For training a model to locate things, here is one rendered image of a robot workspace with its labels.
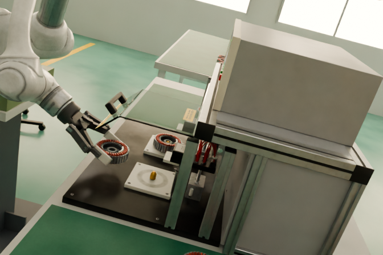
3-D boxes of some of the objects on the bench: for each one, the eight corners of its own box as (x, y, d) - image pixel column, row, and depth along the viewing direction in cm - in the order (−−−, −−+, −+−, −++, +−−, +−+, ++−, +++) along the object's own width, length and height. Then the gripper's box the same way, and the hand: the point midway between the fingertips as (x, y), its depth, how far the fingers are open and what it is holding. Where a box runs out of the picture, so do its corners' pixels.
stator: (149, 149, 140) (151, 140, 139) (156, 137, 150) (158, 129, 149) (177, 157, 139) (179, 148, 138) (182, 145, 150) (184, 137, 148)
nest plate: (123, 186, 116) (124, 184, 116) (136, 164, 130) (137, 161, 130) (168, 200, 115) (170, 196, 115) (176, 176, 129) (178, 173, 129)
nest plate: (143, 153, 139) (143, 150, 138) (152, 137, 153) (153, 134, 152) (180, 164, 138) (182, 161, 138) (186, 147, 152) (187, 144, 152)
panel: (219, 243, 102) (251, 151, 92) (228, 144, 164) (247, 82, 153) (223, 245, 102) (255, 153, 91) (231, 145, 164) (250, 82, 153)
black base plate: (61, 202, 106) (62, 196, 105) (126, 122, 165) (127, 117, 165) (218, 247, 104) (220, 241, 103) (227, 149, 164) (228, 145, 163)
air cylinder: (184, 197, 119) (188, 182, 117) (187, 185, 126) (191, 171, 124) (199, 201, 119) (203, 187, 117) (202, 189, 126) (206, 175, 124)
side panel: (221, 254, 102) (256, 155, 91) (222, 246, 105) (256, 149, 93) (319, 282, 101) (366, 185, 89) (317, 274, 104) (363, 179, 92)
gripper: (73, 104, 130) (119, 145, 133) (39, 130, 108) (95, 179, 111) (85, 90, 127) (132, 132, 131) (53, 113, 105) (110, 164, 109)
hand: (111, 150), depth 121 cm, fingers closed on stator, 11 cm apart
